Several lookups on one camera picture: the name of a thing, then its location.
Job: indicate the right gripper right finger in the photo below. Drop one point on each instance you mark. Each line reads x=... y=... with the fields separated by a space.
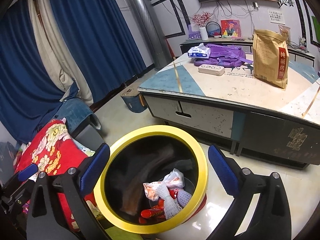
x=271 y=218

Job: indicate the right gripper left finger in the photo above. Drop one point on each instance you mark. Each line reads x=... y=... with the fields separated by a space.
x=45 y=217

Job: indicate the yellow rimmed black trash bin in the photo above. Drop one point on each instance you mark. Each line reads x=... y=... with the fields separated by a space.
x=147 y=155

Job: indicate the red floral blanket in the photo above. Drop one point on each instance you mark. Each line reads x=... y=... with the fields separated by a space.
x=53 y=150

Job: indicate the red snack wrapper in bin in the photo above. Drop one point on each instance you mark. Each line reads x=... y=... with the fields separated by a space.
x=157 y=211

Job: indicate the white foam net wrapper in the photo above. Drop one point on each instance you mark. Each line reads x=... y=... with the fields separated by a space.
x=172 y=206

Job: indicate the small blue stool box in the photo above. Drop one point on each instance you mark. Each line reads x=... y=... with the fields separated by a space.
x=133 y=99

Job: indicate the coffee table with drawers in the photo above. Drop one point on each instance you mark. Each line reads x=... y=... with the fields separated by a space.
x=242 y=114

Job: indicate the beige power strip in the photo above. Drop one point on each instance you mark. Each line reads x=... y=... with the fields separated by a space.
x=211 y=69

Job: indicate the brown paper snack bag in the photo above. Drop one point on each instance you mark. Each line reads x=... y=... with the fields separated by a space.
x=270 y=57

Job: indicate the white tissue pack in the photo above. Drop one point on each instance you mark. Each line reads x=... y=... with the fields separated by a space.
x=199 y=52

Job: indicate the blue curtain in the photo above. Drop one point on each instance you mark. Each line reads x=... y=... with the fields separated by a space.
x=99 y=40

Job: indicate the silver tower air conditioner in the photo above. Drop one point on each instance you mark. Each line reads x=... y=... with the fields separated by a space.
x=150 y=28

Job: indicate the beige curtain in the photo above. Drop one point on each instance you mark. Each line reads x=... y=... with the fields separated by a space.
x=54 y=53

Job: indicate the colourful portrait painting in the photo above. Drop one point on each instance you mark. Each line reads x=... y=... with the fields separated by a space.
x=230 y=28

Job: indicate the round black mirror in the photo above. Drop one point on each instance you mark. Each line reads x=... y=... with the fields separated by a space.
x=213 y=29

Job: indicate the green shopping bag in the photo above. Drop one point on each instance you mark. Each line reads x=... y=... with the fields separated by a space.
x=317 y=28

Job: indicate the white vase with red flowers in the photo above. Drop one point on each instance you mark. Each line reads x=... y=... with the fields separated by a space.
x=200 y=20

